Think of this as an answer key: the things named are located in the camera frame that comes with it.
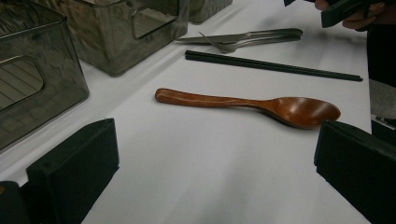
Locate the silver metal fork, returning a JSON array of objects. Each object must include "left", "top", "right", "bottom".
[{"left": 199, "top": 31, "right": 303, "bottom": 54}]

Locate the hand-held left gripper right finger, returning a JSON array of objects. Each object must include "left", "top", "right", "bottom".
[{"left": 313, "top": 119, "right": 396, "bottom": 224}]

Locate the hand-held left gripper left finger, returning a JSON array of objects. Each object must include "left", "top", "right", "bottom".
[{"left": 21, "top": 118, "right": 120, "bottom": 224}]

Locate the transparent grey plastic bin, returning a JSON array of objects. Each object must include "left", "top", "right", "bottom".
[
  {"left": 188, "top": 0, "right": 233, "bottom": 25},
  {"left": 31, "top": 0, "right": 191, "bottom": 77},
  {"left": 0, "top": 0, "right": 91, "bottom": 153}
]

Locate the black chopstick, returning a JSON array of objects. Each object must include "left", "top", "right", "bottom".
[
  {"left": 185, "top": 49, "right": 364, "bottom": 80},
  {"left": 184, "top": 52, "right": 364, "bottom": 83}
]

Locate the brown wooden spoon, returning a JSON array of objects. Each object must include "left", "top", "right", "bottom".
[{"left": 154, "top": 88, "right": 342, "bottom": 130}]

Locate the white table cover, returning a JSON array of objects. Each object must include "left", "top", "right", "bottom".
[{"left": 0, "top": 0, "right": 373, "bottom": 224}]

